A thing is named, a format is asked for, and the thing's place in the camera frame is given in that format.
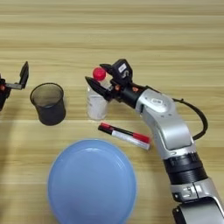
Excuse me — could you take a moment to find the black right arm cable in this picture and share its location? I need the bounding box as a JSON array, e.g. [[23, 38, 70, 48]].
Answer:
[[171, 98, 209, 142]]

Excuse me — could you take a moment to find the clear bottle with red cap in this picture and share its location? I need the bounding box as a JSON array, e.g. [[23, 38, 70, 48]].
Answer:
[[86, 66, 111, 122]]

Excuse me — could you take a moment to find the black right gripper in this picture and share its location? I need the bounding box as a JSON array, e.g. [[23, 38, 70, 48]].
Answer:
[[85, 63, 147, 109]]

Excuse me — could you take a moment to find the black mesh cup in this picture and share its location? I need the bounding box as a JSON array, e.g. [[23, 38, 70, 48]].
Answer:
[[29, 82, 67, 127]]

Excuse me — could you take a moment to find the blue round plate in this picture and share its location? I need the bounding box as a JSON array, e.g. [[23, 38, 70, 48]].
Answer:
[[47, 138, 137, 224]]

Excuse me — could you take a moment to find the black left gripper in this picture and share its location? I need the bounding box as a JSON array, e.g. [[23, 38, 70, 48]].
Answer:
[[0, 60, 30, 112]]

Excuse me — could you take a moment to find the black pen with red ends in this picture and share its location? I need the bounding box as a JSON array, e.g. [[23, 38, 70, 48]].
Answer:
[[99, 122, 151, 144]]

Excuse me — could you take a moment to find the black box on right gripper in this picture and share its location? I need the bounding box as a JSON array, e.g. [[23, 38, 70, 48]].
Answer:
[[112, 59, 134, 87]]

